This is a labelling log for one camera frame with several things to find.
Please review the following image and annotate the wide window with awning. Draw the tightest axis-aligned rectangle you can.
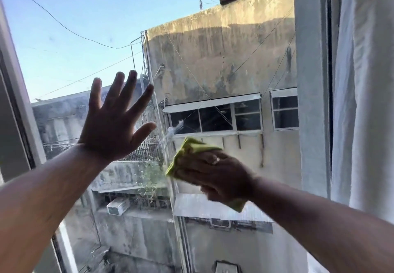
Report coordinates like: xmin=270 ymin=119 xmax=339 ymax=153
xmin=162 ymin=93 xmax=264 ymax=139

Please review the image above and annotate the grey concrete building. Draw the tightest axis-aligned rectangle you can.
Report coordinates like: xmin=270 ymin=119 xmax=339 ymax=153
xmin=31 ymin=78 xmax=187 ymax=273

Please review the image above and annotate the white air conditioner unit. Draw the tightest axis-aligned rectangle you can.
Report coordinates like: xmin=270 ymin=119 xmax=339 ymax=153
xmin=106 ymin=197 xmax=131 ymax=217

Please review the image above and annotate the yellow-green cleaning cloth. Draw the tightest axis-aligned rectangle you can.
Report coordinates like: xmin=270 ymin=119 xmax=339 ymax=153
xmin=165 ymin=137 xmax=248 ymax=213

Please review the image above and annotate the white curtain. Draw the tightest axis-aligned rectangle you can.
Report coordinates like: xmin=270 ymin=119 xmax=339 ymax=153
xmin=331 ymin=0 xmax=394 ymax=225

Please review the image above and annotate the person's right hand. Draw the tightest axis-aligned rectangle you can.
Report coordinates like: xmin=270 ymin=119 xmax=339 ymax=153
xmin=173 ymin=150 xmax=258 ymax=206

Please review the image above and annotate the person's left forearm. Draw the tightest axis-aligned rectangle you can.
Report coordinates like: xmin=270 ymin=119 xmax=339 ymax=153
xmin=0 ymin=143 xmax=110 ymax=273

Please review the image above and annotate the black balcony railing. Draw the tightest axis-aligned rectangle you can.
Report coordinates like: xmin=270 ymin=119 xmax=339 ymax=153
xmin=43 ymin=139 xmax=164 ymax=163

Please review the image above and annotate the beige stained building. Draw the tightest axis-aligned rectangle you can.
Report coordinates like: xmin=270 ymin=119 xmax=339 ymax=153
xmin=143 ymin=0 xmax=309 ymax=273

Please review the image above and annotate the corrugated metal awning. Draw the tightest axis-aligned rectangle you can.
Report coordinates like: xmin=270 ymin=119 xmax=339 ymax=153
xmin=172 ymin=193 xmax=274 ymax=223

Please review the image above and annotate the grey window post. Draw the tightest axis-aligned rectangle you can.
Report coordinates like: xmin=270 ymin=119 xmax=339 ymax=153
xmin=292 ymin=0 xmax=336 ymax=199

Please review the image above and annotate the white window frame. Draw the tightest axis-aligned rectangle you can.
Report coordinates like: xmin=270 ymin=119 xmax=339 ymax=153
xmin=0 ymin=0 xmax=79 ymax=273

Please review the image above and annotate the small white-framed window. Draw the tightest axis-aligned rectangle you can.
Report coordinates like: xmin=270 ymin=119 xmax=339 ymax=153
xmin=270 ymin=87 xmax=299 ymax=131

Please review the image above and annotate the person's right forearm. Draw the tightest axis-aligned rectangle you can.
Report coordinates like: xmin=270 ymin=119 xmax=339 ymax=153
xmin=246 ymin=176 xmax=394 ymax=273

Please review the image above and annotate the person's left hand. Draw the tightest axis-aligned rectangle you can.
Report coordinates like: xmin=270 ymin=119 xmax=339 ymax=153
xmin=77 ymin=70 xmax=157 ymax=163

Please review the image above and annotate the dry climbing plant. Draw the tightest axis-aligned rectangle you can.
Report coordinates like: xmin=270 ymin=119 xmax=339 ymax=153
xmin=138 ymin=162 xmax=170 ymax=209

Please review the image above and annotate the black overhead cable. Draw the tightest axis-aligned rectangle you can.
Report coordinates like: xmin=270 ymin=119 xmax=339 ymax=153
xmin=9 ymin=0 xmax=146 ymax=50

